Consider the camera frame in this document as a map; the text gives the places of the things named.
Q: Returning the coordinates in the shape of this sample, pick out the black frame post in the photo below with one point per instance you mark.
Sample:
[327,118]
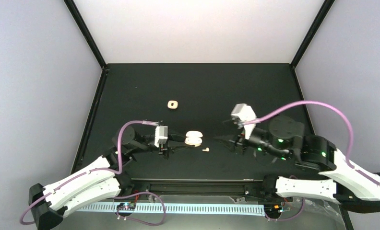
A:
[313,29]
[75,13]

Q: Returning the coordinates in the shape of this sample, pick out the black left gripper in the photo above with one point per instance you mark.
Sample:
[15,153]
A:
[167,147]

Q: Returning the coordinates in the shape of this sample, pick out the small green circuit board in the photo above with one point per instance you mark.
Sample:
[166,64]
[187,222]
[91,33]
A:
[126,206]

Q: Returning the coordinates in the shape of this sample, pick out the black right frame post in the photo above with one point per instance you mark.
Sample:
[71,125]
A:
[313,29]

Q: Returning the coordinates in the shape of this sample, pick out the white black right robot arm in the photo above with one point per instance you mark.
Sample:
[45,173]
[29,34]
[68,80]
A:
[285,139]

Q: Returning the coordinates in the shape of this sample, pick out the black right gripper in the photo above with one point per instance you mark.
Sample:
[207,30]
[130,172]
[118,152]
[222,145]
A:
[231,143]

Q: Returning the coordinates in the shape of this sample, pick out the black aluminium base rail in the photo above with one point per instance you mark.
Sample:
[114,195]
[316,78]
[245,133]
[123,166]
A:
[190,187]

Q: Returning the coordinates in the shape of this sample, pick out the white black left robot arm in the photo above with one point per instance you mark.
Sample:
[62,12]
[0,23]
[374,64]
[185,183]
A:
[104,178]

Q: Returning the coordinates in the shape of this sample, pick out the small beige square case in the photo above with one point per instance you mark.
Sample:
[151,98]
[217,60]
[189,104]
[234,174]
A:
[172,105]

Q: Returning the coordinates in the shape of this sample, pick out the light blue slotted cable duct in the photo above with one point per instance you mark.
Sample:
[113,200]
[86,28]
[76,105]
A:
[177,208]

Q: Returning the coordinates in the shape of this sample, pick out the black left frame post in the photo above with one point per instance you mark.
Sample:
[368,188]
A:
[75,13]

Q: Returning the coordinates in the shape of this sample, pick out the beige earbud charging case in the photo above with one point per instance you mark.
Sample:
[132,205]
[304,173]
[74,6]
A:
[193,138]

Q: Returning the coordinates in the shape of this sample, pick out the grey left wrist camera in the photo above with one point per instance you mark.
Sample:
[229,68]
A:
[160,136]

